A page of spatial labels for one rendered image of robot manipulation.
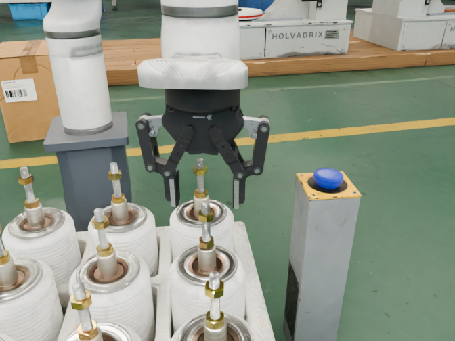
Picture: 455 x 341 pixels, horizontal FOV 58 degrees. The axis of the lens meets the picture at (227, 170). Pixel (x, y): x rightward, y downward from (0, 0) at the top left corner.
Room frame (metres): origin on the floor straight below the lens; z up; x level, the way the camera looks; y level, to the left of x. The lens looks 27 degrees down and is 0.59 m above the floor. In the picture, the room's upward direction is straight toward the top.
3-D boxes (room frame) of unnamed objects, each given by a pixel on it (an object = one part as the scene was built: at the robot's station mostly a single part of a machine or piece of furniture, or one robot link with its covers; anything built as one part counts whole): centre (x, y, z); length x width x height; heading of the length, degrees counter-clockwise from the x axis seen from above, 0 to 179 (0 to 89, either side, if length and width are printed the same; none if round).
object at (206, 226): (0.40, 0.03, 0.30); 0.01 x 0.01 x 0.08
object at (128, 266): (0.39, 0.14, 0.25); 0.08 x 0.08 x 0.01
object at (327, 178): (0.50, -0.14, 0.32); 0.04 x 0.04 x 0.02
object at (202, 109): (0.40, 0.02, 0.45); 0.08 x 0.08 x 0.09
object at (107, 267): (0.39, 0.14, 0.26); 0.02 x 0.02 x 0.03
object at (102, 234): (0.39, 0.14, 0.30); 0.01 x 0.01 x 0.08
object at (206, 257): (0.40, 0.03, 0.26); 0.02 x 0.02 x 0.03
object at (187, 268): (0.40, 0.03, 0.25); 0.08 x 0.08 x 0.01
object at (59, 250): (0.49, 0.27, 0.16); 0.10 x 0.10 x 0.18
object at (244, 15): (2.57, -0.05, 0.29); 0.30 x 0.30 x 0.06
